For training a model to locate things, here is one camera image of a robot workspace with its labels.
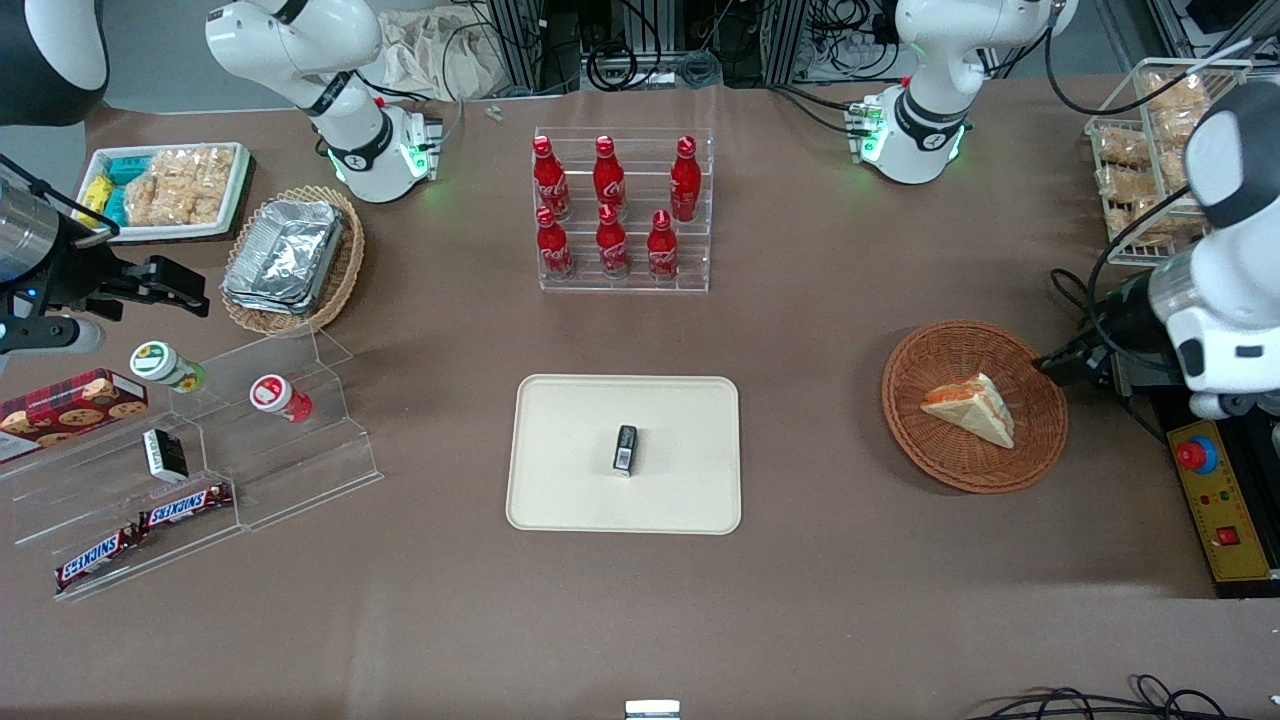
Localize green lid yoghurt bottle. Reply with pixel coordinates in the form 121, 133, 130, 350
129, 340, 208, 394

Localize coiled black cable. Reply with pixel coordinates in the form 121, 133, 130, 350
584, 42, 643, 93

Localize oval wicker basket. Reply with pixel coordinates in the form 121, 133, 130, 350
219, 184, 367, 338

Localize white rectangular snack tray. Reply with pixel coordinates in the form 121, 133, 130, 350
78, 142, 255, 245

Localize yellow emergency stop box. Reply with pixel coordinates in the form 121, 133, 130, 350
1166, 417, 1280, 584

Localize clear bag of pastries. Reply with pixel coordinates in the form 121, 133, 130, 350
1104, 199, 1206, 248
1144, 71, 1212, 112
1096, 129, 1152, 168
1096, 164, 1162, 203
1158, 148, 1203, 193
1150, 106, 1207, 151

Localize Snickers chocolate bar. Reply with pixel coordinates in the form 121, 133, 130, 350
54, 526, 142, 592
137, 482, 234, 532

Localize red lid yoghurt bottle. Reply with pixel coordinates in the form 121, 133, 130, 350
249, 373, 314, 424

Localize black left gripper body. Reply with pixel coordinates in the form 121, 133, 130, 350
1062, 276, 1167, 385

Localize cream plastic tray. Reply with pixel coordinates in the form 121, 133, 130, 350
505, 374, 743, 536

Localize black appliance power cable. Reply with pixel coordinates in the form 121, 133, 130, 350
1048, 215, 1201, 446

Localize white wire rack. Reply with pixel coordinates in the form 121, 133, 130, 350
1084, 57, 1257, 268

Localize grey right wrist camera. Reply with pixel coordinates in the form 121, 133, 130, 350
0, 317, 106, 357

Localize red cola bottle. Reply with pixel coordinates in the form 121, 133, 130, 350
646, 209, 682, 282
532, 135, 572, 222
592, 135, 629, 223
535, 205, 577, 282
595, 203, 632, 280
669, 135, 703, 224

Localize round brown wicker basket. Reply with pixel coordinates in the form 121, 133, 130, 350
881, 320, 1070, 495

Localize small black and white box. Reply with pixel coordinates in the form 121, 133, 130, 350
142, 427, 190, 484

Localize black floor cable bundle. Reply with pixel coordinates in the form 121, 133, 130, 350
963, 674, 1253, 720

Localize black countertop appliance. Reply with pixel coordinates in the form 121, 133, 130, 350
1112, 350, 1280, 601

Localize clear bag of rice crackers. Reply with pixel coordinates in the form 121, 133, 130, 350
123, 147, 237, 228

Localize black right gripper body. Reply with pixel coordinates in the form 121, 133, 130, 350
40, 215, 151, 323

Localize red cookie box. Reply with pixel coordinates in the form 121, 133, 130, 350
0, 367, 150, 464

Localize clear acrylic bottle rack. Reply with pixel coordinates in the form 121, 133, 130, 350
532, 126, 715, 294

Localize yellow snack packet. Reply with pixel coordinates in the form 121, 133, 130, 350
79, 174, 117, 228

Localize triangular sandwich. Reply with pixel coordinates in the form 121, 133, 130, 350
920, 373, 1017, 450

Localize clear acrylic stepped shelf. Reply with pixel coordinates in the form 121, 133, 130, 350
0, 325, 385, 603

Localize stacked aluminium foil containers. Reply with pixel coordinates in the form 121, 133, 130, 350
221, 199, 347, 317

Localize beige cloth bag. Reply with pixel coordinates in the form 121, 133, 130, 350
378, 6, 513, 103

